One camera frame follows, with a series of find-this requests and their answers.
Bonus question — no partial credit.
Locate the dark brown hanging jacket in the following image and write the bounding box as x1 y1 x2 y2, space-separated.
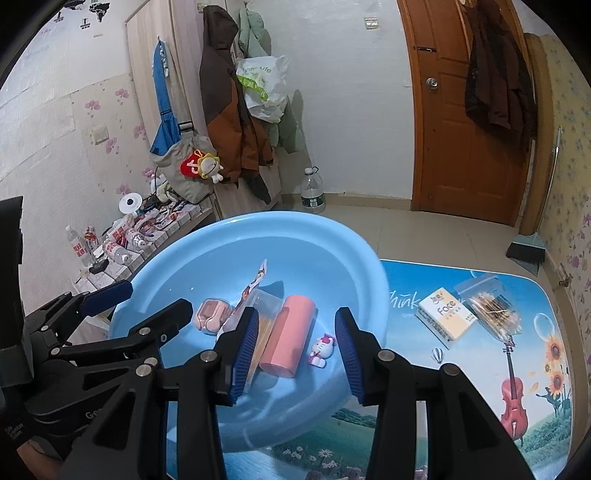
464 0 539 156

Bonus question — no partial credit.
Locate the brown two-tone jacket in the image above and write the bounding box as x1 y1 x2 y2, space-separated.
199 6 274 205

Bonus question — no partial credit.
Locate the white yellow plush doll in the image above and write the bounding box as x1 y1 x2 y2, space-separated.
198 152 225 185

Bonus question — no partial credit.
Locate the yellow white tissue pack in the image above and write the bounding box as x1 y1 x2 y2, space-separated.
414 287 476 350

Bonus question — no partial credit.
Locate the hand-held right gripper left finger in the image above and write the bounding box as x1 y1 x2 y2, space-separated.
60 308 260 480

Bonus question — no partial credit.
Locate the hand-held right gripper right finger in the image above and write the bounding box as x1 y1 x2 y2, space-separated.
334 307 525 480

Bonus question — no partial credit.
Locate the light wood wardrobe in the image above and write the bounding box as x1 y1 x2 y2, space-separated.
126 0 297 219

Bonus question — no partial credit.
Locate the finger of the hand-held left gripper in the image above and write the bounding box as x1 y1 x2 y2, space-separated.
47 298 195 371
25 281 134 343

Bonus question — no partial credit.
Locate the clutter of bottles on shelf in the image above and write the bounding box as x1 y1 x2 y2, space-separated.
69 194 218 296

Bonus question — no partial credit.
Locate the brown wooden door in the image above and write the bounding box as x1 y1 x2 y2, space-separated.
398 0 539 227

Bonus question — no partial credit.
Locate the white plastic bag green print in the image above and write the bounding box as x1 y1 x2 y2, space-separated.
235 55 291 123

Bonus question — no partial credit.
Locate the grey blue shoulder bag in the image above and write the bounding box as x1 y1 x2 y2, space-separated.
148 37 216 204

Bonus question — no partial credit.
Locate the upright bottle red label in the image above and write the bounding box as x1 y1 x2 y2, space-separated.
66 225 91 267

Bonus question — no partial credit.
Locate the pink cylindrical roll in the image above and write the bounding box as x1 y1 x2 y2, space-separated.
259 295 317 380

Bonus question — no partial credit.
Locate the pink earphone case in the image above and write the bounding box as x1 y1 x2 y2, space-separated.
198 299 232 334

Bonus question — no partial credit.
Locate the pale green jacket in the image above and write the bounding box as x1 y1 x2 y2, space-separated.
238 7 306 154

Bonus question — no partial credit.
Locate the black wall sticker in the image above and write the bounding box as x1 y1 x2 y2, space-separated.
37 0 112 29

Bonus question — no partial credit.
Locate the large clear water bottle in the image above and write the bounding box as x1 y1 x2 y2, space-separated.
300 167 327 214

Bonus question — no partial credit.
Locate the white orange snack sachet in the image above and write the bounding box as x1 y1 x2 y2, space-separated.
216 259 269 343

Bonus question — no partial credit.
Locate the clear bag of wooden sticks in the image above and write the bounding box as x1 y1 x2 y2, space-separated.
455 279 524 343

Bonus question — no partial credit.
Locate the red plush charm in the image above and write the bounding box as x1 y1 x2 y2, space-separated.
180 150 204 179

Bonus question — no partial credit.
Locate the white pink cat figurine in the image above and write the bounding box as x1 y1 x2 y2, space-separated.
307 333 337 369

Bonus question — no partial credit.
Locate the clear box of wooden sticks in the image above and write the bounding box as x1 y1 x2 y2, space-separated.
247 290 283 393

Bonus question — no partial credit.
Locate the blue plastic basin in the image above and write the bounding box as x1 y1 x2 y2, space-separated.
109 211 389 450

